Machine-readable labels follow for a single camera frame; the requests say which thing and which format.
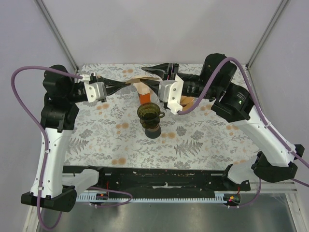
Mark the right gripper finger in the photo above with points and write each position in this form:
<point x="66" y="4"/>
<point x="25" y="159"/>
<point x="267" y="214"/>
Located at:
<point x="153" y="85"/>
<point x="159" y="70"/>

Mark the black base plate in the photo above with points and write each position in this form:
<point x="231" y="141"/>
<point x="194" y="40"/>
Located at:
<point x="133" y="180"/>

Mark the aluminium frame rail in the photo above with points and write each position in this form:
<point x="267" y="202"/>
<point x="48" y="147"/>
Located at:
<point x="57" y="34"/>

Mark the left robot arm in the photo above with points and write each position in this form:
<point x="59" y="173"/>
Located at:
<point x="58" y="117"/>

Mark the red capped dark bottle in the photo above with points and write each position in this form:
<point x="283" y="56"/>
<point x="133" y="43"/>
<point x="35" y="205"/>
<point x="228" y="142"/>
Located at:
<point x="153" y="133"/>

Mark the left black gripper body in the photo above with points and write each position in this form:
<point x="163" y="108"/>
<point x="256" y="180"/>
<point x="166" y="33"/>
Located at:
<point x="96" y="79"/>

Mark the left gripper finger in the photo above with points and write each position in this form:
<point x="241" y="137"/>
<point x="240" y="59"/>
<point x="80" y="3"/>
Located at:
<point x="113" y="88"/>
<point x="107" y="81"/>

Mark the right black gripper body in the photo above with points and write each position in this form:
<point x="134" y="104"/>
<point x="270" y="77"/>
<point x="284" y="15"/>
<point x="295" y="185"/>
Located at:
<point x="172" y="74"/>

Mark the orange coffee filter box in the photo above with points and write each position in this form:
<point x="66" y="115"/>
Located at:
<point x="143" y="92"/>

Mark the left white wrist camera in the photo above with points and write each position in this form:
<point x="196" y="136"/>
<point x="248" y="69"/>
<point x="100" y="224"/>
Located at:
<point x="90" y="89"/>

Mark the floral tablecloth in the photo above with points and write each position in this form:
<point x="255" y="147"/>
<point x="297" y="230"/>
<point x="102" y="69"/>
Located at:
<point x="110" y="134"/>

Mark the white cable duct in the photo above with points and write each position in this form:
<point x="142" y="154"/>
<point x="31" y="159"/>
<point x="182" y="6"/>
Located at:
<point x="96" y="196"/>

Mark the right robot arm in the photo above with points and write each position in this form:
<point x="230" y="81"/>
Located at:
<point x="275" y="160"/>

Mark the green glass coffee dripper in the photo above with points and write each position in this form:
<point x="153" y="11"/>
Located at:
<point x="149" y="115"/>

